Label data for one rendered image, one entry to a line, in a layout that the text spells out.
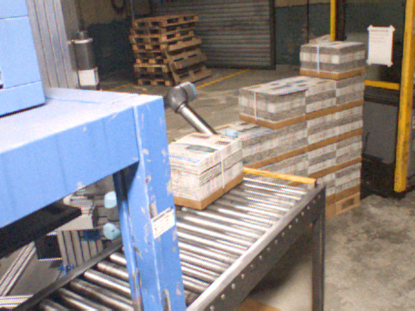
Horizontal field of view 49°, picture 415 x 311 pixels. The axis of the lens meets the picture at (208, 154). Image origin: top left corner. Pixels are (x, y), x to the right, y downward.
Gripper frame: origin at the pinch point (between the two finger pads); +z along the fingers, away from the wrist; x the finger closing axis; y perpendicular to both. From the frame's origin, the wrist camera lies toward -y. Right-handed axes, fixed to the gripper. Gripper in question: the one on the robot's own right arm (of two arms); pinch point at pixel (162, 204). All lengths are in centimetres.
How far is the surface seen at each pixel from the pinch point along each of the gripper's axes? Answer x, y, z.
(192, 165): -20.8, 23.6, -1.1
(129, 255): -76, 46, -94
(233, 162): -23.4, 15.0, 27.8
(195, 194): -20.2, 9.3, -0.4
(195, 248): -38.5, 1.1, -27.1
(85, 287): -20, 1, -66
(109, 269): -19, 1, -53
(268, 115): 1, 14, 114
